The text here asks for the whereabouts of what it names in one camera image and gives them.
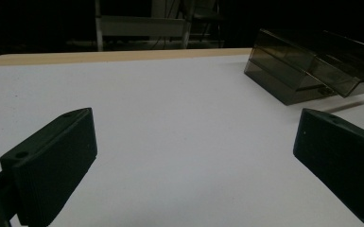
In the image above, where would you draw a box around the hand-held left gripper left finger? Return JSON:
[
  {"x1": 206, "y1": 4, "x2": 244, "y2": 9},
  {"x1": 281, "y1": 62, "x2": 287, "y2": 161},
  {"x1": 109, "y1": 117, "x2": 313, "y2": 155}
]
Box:
[{"x1": 0, "y1": 107, "x2": 98, "y2": 227}]

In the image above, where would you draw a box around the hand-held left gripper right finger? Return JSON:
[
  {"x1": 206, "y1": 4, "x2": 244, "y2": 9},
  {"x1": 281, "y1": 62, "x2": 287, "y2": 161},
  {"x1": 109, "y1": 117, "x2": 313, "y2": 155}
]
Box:
[{"x1": 292, "y1": 108, "x2": 364, "y2": 227}]

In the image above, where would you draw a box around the smoky transparent plastic box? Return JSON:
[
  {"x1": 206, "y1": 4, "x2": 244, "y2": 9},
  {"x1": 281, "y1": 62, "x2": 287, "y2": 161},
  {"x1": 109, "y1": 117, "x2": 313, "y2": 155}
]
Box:
[{"x1": 243, "y1": 28, "x2": 364, "y2": 106}]

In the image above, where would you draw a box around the dark chair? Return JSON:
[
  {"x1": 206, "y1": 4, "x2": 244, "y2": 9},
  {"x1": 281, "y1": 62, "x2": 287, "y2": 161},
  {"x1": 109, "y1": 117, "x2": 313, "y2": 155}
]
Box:
[{"x1": 182, "y1": 0, "x2": 226, "y2": 49}]

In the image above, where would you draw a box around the white metal frame stand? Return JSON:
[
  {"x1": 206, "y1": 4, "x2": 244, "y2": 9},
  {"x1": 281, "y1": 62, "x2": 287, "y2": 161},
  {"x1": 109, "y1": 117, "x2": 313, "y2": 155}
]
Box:
[{"x1": 94, "y1": 0, "x2": 194, "y2": 52}]

